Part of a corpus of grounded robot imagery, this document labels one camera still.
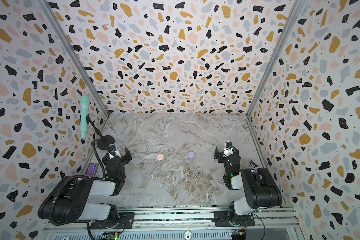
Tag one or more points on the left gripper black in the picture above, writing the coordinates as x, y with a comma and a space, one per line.
120, 157

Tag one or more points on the pink earbud charging case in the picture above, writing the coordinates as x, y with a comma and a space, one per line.
160, 157

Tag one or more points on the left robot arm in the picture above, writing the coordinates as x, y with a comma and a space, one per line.
68, 202

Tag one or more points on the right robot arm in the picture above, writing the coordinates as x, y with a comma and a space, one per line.
260, 190

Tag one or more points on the purple earbud charging case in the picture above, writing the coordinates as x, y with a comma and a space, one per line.
191, 155

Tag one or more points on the black microphone stand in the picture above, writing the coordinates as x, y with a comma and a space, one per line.
103, 141

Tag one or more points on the small dark wrapper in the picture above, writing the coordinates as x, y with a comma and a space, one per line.
253, 165

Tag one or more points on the colourful card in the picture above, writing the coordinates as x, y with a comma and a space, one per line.
91, 169

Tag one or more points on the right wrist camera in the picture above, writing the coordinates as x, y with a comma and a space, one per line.
228, 148

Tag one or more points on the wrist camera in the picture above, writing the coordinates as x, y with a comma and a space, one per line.
228, 148
114, 150

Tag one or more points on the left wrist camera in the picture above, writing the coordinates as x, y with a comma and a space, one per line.
114, 150

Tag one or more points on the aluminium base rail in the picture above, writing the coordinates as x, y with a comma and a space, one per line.
185, 223

